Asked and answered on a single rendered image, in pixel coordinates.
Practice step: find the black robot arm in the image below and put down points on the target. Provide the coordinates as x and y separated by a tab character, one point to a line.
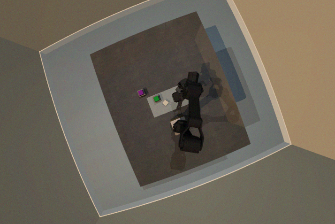
193	90

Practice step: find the green button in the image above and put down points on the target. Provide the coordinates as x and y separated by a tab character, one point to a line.
156	98

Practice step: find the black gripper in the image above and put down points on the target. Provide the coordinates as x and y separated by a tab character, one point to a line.
177	96

